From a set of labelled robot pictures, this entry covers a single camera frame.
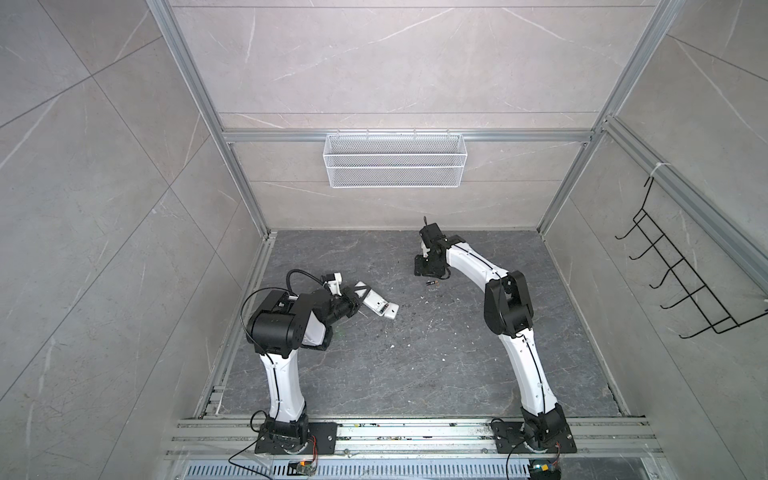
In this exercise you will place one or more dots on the black wire hook rack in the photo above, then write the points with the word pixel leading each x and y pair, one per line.
pixel 716 316

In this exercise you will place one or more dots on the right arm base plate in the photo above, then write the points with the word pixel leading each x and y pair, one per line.
pixel 518 437

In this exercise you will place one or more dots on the white wire mesh basket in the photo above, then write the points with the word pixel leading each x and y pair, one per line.
pixel 357 160

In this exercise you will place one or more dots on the white remote control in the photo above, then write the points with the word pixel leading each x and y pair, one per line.
pixel 375 301

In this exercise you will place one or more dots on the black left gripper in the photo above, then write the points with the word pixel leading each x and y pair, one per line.
pixel 349 295

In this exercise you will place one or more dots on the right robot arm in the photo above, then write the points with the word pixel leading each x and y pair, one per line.
pixel 508 313

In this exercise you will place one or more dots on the left aluminium frame post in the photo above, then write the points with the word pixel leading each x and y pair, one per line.
pixel 171 32

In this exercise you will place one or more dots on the aluminium front rail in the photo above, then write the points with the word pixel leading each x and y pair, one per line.
pixel 621 437

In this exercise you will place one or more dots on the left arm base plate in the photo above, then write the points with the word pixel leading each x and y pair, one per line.
pixel 297 438

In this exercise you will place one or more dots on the aluminium corner frame post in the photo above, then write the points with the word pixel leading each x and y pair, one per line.
pixel 660 22

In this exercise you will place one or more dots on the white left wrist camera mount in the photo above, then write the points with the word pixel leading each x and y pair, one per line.
pixel 332 282

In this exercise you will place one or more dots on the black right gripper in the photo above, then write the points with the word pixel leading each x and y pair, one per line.
pixel 419 269

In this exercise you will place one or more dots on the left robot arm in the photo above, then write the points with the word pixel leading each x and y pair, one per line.
pixel 281 325

